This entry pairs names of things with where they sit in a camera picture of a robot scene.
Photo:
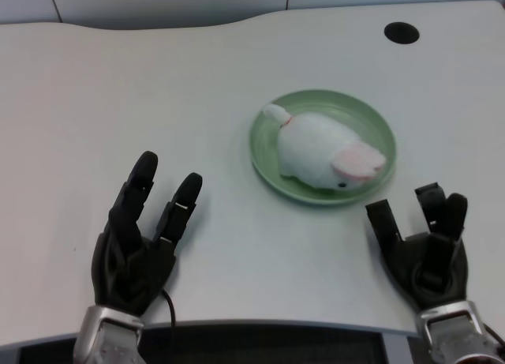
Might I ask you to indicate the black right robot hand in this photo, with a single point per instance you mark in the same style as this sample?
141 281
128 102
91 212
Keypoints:
430 261

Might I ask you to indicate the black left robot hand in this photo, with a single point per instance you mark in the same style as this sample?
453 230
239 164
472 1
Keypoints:
132 257

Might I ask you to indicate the white plush rabbit doll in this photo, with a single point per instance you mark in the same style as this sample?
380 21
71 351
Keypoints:
321 151

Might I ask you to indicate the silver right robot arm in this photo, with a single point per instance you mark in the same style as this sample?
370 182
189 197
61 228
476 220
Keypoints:
453 332

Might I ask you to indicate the green round plate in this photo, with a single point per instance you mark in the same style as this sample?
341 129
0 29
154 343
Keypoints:
372 121

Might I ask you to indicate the black robot torso panel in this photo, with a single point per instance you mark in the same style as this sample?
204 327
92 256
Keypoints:
256 346

